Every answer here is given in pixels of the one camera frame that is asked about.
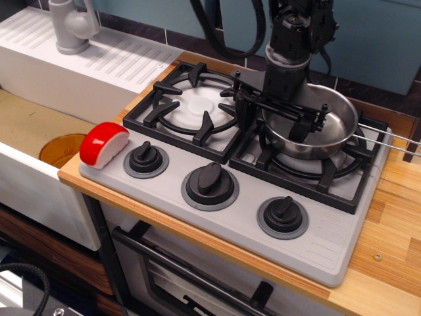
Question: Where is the black burner grate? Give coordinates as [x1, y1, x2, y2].
[229, 114, 388, 214]
[123, 63, 244, 171]

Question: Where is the stainless steel pan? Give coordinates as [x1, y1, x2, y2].
[262, 84, 420, 160]

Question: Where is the grey toy stove top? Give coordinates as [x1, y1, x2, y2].
[78, 61, 394, 288]

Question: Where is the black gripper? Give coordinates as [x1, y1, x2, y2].
[232, 45, 327, 142]

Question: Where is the red white sushi toy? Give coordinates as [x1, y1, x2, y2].
[80, 122, 130, 169]

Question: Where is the orange plastic bowl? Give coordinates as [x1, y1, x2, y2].
[39, 134, 86, 169]

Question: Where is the black braided cable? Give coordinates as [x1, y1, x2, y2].
[0, 262, 51, 316]

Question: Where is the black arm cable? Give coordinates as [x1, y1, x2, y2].
[189, 0, 266, 61]

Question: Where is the black right burner grate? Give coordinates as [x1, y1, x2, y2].
[229, 114, 388, 214]

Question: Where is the black stove knob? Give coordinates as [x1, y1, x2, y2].
[257, 196, 309, 240]
[123, 141, 169, 179]
[181, 162, 239, 212]

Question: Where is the black left burner grate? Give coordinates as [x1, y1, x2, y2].
[123, 63, 244, 171]

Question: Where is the grey toy faucet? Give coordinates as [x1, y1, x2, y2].
[49, 0, 100, 55]

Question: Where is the black left stove knob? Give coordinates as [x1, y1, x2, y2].
[123, 141, 169, 179]

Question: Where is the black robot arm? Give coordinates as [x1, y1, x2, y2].
[232, 1, 338, 143]

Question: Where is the white toy sink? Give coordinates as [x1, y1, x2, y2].
[1, 7, 181, 251]

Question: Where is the black middle stove knob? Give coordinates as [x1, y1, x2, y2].
[181, 162, 239, 212]

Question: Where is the oven door with handle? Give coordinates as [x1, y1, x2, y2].
[111, 220, 277, 316]

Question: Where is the black right stove knob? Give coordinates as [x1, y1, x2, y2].
[257, 196, 309, 240]

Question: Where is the white left burner disc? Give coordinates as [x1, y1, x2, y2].
[165, 86, 233, 130]

